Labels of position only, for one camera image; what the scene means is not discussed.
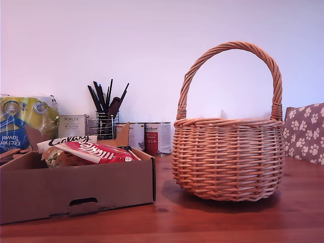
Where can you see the black chopstick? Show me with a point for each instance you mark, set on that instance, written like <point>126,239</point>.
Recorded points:
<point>124,91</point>
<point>97,92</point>
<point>110,88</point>
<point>101,92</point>
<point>94,98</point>

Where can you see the brown cardboard box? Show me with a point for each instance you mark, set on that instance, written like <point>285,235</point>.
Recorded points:
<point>76,182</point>

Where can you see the white Porlex box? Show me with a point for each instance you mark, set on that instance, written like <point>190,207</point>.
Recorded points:
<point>72,126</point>

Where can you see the grey paw print cushion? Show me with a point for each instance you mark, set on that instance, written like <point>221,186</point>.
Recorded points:
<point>303,131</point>

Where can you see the square cork mat pile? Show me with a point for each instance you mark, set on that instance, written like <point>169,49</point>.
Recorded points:
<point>11,152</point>

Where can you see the tin can red label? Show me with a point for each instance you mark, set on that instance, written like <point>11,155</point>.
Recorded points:
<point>162,134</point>

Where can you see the white Galaxy egg bag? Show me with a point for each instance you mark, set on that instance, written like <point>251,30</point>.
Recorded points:
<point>54,158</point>
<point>73,141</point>

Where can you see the yellow blue kitchen towel pack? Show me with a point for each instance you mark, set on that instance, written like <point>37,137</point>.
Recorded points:
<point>15,121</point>

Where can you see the flat cork mat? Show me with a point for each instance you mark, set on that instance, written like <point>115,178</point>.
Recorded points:
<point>25,151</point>

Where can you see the tin can white label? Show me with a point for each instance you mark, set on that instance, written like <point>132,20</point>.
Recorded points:
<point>136,131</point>

